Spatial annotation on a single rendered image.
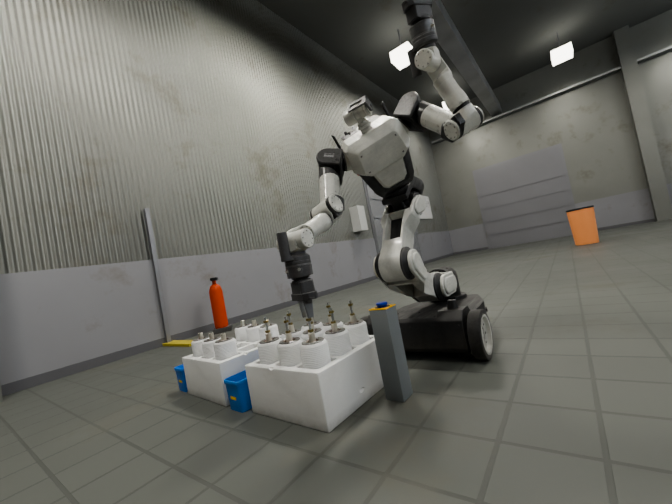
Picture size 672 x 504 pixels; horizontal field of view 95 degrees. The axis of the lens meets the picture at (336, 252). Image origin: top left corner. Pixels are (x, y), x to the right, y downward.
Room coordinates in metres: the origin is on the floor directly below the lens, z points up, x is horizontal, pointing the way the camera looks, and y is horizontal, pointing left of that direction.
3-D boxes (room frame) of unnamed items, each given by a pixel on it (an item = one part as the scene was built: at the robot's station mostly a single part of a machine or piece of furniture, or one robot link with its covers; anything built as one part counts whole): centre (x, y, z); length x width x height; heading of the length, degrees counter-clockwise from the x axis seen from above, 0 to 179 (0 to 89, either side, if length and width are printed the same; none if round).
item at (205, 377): (1.56, 0.58, 0.09); 0.39 x 0.39 x 0.18; 48
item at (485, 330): (1.28, -0.52, 0.10); 0.20 x 0.05 x 0.20; 143
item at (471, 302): (1.63, -0.45, 0.19); 0.64 x 0.52 x 0.33; 143
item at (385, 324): (1.09, -0.12, 0.16); 0.07 x 0.07 x 0.31; 51
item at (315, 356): (1.05, 0.13, 0.16); 0.10 x 0.10 x 0.18
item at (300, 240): (1.03, 0.13, 0.57); 0.11 x 0.11 x 0.11; 55
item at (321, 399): (1.21, 0.15, 0.09); 0.39 x 0.39 x 0.18; 51
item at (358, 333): (1.23, -0.02, 0.16); 0.10 x 0.10 x 0.18
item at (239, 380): (1.34, 0.41, 0.06); 0.30 x 0.11 x 0.12; 139
